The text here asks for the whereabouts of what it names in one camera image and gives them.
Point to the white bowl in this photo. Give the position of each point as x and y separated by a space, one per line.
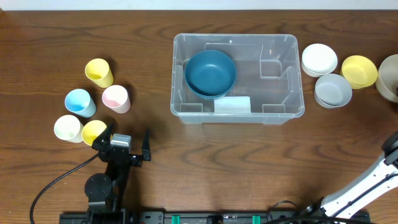
318 60

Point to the light blue cup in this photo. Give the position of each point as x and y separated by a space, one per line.
79 101

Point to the yellow cup near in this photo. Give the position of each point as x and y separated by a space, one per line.
92 130

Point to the cream white cup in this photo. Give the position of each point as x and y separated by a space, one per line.
68 128

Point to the yellow cup far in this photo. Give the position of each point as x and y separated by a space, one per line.
99 72

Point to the clear plastic storage bin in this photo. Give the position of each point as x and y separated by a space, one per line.
268 87

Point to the large beige bowl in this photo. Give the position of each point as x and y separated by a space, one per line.
386 83

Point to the grey bowl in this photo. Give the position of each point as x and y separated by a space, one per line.
332 91

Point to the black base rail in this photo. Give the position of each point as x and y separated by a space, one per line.
127 217

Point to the yellow bowl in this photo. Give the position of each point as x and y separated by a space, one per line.
359 71

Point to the dark teal bowl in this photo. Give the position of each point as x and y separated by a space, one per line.
210 65
210 90

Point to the pink cup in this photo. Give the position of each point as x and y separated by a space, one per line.
117 99

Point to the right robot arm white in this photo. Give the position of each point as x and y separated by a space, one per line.
371 184

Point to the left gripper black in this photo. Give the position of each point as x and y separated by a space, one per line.
123 154

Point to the yellow cup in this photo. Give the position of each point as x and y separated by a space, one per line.
92 130
99 72

